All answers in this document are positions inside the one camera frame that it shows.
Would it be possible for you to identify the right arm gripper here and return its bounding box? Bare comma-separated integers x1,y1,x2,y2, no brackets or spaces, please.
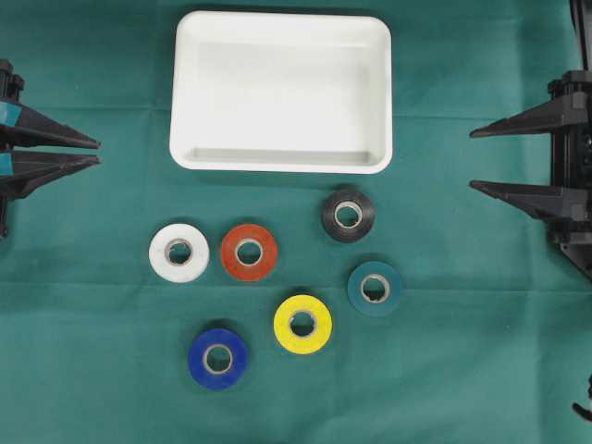
469,70,591,278

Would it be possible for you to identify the black tape roll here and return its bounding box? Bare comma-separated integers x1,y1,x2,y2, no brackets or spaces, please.
321,188,376,242

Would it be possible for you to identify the white tape roll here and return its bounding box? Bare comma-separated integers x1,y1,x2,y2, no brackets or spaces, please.
148,223,210,283

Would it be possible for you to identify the white plastic tray case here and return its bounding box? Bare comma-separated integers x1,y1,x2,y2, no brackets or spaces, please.
169,10,394,175

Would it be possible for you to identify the red tape roll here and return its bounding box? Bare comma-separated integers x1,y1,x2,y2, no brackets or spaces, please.
219,224,278,282

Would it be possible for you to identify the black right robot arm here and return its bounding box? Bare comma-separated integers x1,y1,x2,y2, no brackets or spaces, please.
469,1,591,278

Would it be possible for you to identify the blue tape roll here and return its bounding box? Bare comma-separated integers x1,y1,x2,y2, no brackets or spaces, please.
188,328,249,391

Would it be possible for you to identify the teal tape roll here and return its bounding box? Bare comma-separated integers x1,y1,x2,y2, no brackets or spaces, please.
347,261,403,317

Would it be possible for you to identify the yellow tape roll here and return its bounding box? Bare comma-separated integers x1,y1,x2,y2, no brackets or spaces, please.
273,294,333,355

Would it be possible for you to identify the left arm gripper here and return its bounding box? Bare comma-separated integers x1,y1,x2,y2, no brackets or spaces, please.
1,59,100,194

